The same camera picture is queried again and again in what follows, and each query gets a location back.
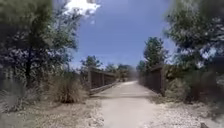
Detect distant group of trees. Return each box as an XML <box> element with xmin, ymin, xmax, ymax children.
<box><xmin>79</xmin><ymin>55</ymin><xmax>140</xmax><ymax>83</ymax></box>

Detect brown wooden bridge railing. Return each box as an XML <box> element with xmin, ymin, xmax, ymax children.
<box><xmin>87</xmin><ymin>67</ymin><xmax>118</xmax><ymax>95</ymax></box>
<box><xmin>138</xmin><ymin>64</ymin><xmax>168</xmax><ymax>97</ymax></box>

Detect pine tree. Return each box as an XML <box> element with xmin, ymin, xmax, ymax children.
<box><xmin>142</xmin><ymin>36</ymin><xmax>170</xmax><ymax>72</ymax></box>

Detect pale dirt path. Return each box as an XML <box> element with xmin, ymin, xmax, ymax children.
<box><xmin>89</xmin><ymin>80</ymin><xmax>162</xmax><ymax>128</ymax></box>

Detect row of trees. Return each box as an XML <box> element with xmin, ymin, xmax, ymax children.
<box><xmin>0</xmin><ymin>0</ymin><xmax>89</xmax><ymax>113</ymax></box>
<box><xmin>162</xmin><ymin>0</ymin><xmax>224</xmax><ymax>113</ymax></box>

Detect stony dry verge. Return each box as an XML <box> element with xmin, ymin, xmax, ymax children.
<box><xmin>0</xmin><ymin>95</ymin><xmax>105</xmax><ymax>128</ymax></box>
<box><xmin>145</xmin><ymin>94</ymin><xmax>224</xmax><ymax>128</ymax></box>

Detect robot's own part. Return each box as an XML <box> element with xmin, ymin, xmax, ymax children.
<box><xmin>199</xmin><ymin>122</ymin><xmax>211</xmax><ymax>128</ymax></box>

